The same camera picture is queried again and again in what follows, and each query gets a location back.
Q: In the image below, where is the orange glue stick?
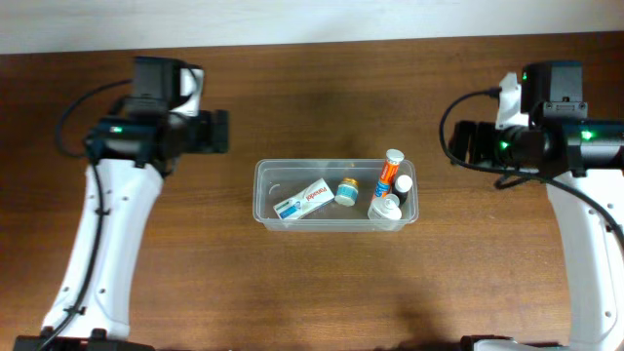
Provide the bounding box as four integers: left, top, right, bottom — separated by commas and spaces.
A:
372, 149, 405, 199

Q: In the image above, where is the dark bottle white cap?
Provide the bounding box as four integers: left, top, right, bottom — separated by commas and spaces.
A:
392, 175, 413, 206

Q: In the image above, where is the white calamine lotion bottle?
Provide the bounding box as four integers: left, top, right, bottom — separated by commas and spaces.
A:
368, 194, 403, 231

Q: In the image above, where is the white Panadol box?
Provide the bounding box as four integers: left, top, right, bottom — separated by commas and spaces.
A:
273, 178, 334, 220

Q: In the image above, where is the gold lid balm jar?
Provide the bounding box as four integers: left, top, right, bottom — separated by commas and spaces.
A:
334, 177, 359, 207

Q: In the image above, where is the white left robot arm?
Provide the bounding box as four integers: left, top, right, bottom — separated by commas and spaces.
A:
14, 57, 229, 351

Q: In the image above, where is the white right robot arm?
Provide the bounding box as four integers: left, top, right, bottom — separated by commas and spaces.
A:
439, 60, 623, 350

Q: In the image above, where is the clear plastic container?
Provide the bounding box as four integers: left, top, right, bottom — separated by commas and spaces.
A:
253, 159, 419, 232

